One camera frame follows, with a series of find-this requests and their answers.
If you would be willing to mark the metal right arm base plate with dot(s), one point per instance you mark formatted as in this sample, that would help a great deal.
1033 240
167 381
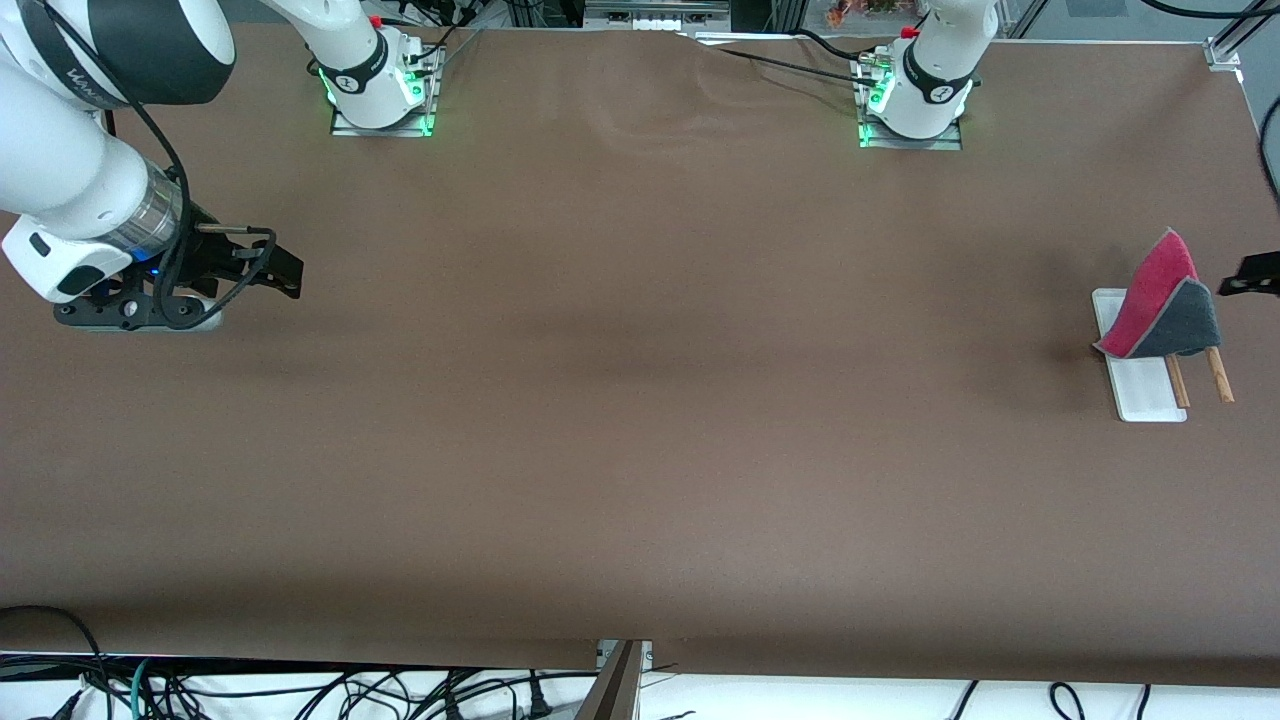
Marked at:
380 131

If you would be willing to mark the white base wooden towel rack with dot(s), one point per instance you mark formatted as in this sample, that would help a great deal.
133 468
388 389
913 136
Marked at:
1145 390

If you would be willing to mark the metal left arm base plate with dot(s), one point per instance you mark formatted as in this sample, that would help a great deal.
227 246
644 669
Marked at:
910 144

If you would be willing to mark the orange red clutter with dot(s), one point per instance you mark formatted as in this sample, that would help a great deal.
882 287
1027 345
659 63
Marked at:
870 10

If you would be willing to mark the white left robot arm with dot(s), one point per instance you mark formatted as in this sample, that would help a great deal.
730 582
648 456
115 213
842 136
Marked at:
935 70

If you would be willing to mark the grey power strip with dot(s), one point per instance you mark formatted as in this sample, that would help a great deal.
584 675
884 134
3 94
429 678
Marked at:
650 18

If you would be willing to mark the metal table leg profile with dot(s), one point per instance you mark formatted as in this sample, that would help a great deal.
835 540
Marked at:
610 695

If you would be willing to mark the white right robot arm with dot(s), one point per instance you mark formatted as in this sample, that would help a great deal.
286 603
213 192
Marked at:
60 170

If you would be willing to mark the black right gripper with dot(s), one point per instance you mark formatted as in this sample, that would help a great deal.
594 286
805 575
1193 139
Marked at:
212 256

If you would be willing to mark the aluminium table corner bracket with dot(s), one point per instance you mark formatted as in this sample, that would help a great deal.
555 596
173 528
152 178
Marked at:
1225 52

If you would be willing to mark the white metal bracket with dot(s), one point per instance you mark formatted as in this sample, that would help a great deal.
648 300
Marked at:
646 655

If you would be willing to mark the pink and grey towel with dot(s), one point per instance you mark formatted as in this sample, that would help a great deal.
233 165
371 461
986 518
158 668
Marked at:
1150 290

